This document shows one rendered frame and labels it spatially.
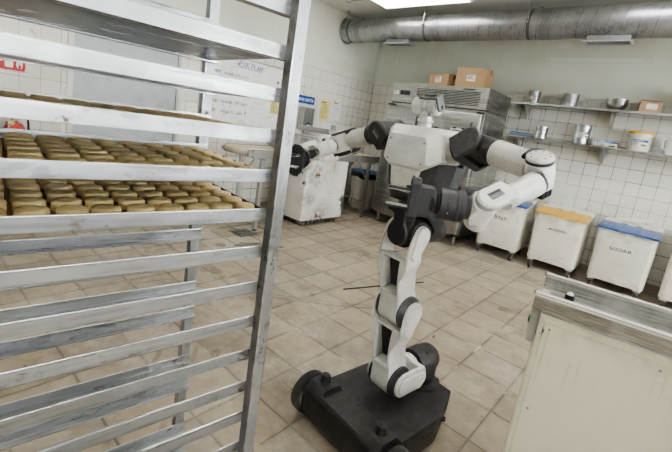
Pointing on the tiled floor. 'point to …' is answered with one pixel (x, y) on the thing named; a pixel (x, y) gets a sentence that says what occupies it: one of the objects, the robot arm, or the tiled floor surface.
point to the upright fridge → (470, 97)
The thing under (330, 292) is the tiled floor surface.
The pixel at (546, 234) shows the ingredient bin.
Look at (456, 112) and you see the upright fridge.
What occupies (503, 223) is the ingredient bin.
